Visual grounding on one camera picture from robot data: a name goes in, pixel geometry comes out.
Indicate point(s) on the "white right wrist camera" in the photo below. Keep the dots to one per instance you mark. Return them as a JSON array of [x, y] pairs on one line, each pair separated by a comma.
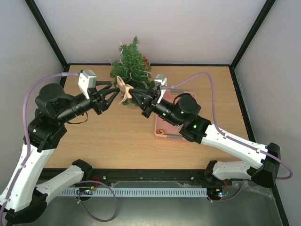
[[161, 80]]

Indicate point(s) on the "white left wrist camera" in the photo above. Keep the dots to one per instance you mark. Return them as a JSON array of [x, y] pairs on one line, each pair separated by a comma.
[[87, 80]]

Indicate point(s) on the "small green christmas tree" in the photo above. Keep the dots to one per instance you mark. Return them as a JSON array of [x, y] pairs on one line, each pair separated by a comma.
[[132, 68]]

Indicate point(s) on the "red bow ornament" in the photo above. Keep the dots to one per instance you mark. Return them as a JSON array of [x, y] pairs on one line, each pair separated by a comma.
[[145, 61]]

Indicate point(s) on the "pink perforated plastic basket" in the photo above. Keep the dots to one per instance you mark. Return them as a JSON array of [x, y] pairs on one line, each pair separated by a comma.
[[169, 131]]

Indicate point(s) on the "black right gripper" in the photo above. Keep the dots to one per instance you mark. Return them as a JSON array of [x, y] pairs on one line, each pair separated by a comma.
[[150, 102]]

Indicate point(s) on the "black aluminium mounting rail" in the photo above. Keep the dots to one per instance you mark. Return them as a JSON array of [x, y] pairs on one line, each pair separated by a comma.
[[194, 177]]

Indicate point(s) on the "light blue cable duct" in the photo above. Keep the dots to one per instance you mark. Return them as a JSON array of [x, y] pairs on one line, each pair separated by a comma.
[[136, 192]]

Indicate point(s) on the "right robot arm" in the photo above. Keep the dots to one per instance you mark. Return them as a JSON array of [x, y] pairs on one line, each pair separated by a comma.
[[257, 163]]

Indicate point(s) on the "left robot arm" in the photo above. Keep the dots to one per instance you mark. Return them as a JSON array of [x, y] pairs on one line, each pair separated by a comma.
[[24, 200]]

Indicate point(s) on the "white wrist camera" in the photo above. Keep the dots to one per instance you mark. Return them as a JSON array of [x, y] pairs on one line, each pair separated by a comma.
[[161, 80], [87, 80]]

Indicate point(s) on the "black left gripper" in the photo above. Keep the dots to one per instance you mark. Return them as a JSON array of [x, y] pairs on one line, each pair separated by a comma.
[[101, 103]]

